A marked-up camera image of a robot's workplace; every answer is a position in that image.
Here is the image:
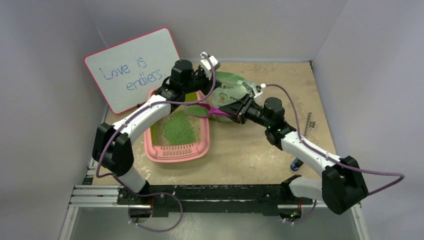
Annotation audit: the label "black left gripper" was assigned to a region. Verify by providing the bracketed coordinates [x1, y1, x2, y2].
[182, 66, 221, 97]

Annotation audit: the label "green litter bag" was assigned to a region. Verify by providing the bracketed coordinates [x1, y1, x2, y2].
[206, 71, 255, 108]

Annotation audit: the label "purple plastic scoop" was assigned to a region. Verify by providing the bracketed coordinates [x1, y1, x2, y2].
[183, 102, 231, 119]

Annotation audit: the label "pink green litter box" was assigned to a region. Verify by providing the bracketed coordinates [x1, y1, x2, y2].
[143, 105, 210, 163]

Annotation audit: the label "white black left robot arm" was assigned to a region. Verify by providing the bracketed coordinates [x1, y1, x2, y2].
[91, 53, 221, 205]

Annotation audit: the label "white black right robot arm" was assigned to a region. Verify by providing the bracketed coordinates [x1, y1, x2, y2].
[219, 94, 370, 215]

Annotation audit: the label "green fresh litter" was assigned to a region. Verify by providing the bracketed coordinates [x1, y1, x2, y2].
[161, 111, 201, 146]

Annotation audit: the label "blue black stapler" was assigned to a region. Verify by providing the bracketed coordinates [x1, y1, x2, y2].
[290, 158, 304, 172]

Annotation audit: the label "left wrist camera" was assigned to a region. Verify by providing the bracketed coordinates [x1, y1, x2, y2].
[200, 51, 221, 72]

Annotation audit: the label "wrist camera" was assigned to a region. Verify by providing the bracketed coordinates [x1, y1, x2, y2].
[243, 83, 263, 102]
[200, 51, 221, 72]

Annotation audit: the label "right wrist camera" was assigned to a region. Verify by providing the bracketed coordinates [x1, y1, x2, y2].
[243, 83, 263, 102]

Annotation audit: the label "whiteboard with pink frame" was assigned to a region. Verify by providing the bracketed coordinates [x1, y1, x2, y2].
[84, 27, 180, 114]

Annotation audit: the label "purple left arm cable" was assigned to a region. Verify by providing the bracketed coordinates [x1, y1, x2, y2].
[95, 52, 218, 180]

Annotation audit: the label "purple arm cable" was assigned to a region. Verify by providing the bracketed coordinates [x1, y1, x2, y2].
[263, 83, 406, 197]
[95, 52, 218, 180]

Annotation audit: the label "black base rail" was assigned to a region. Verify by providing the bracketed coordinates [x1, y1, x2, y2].
[117, 183, 313, 217]

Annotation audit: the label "aluminium frame rails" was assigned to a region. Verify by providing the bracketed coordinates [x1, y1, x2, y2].
[68, 160, 151, 209]

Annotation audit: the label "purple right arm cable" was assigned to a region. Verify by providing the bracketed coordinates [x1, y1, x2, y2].
[263, 83, 406, 197]

